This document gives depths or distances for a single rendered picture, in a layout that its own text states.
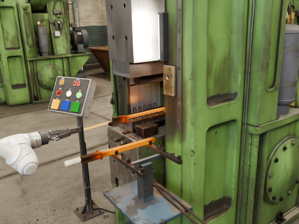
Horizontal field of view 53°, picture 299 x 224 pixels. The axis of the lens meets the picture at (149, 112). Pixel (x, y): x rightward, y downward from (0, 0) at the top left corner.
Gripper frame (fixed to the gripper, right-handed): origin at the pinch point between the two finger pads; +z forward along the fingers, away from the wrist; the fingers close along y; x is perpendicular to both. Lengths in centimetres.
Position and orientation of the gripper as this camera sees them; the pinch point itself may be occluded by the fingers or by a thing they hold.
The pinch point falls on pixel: (74, 130)
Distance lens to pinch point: 182.0
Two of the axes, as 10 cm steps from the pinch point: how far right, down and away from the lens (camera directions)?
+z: 8.1, -1.9, 5.6
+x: -0.3, -9.6, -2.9
